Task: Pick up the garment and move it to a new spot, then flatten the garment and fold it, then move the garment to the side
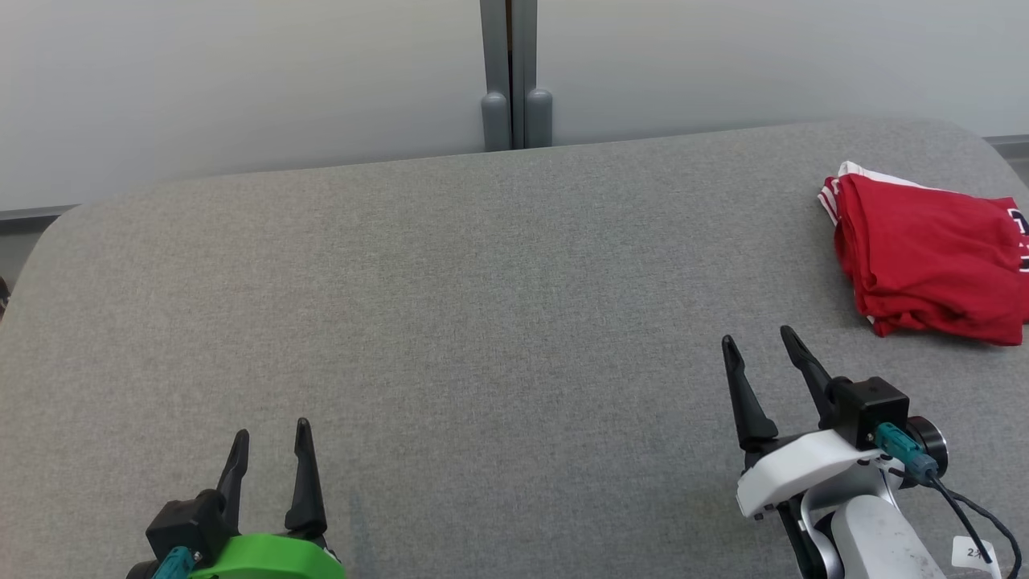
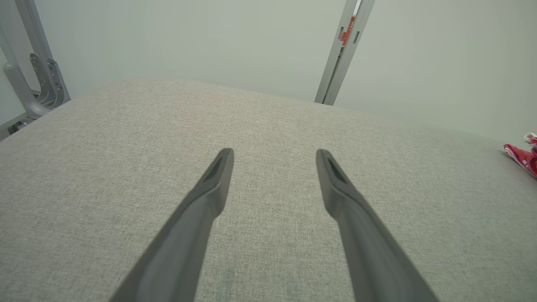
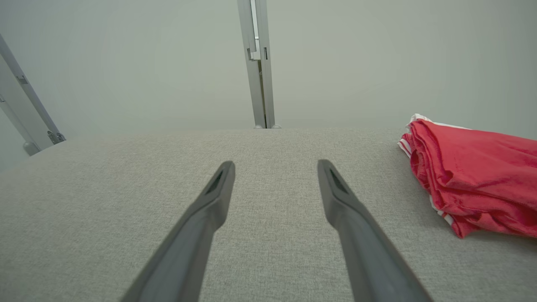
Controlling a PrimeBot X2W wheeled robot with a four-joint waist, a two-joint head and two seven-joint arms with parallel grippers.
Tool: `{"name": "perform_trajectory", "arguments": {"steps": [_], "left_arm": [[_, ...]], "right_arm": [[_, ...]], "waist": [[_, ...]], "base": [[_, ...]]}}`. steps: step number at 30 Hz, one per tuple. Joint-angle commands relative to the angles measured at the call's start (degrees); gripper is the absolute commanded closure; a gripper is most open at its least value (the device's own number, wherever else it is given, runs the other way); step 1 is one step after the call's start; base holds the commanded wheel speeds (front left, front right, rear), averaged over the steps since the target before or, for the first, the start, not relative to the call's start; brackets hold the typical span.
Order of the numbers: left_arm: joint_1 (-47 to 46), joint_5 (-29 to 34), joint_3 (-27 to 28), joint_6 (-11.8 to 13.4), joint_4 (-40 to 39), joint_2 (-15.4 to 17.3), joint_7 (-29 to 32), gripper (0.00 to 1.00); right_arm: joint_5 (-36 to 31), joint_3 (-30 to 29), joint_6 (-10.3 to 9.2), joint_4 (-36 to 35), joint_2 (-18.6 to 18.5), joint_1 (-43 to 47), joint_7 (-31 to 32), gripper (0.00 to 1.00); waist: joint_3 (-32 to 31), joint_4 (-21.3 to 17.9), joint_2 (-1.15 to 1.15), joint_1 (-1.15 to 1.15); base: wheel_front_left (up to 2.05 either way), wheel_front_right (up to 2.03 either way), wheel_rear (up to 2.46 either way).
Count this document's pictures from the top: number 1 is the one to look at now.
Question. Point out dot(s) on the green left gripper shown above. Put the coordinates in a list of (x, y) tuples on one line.
[(273, 559)]

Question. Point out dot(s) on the red shorts with white trim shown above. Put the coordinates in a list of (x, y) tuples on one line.
[(924, 257)]

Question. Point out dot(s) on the grey partition post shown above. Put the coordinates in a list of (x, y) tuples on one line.
[(514, 72)]

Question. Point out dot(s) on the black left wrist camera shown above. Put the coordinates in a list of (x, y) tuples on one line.
[(189, 523)]

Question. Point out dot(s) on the grey fabric sofa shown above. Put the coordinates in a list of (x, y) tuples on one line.
[(482, 322)]

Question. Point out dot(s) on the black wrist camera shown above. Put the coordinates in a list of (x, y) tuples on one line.
[(189, 523), (872, 406)]

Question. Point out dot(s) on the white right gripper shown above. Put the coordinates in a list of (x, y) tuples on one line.
[(796, 470)]

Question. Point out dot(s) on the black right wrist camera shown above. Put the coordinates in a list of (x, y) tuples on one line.
[(872, 406)]

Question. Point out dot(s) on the dark round object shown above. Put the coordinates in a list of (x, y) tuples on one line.
[(3, 297)]

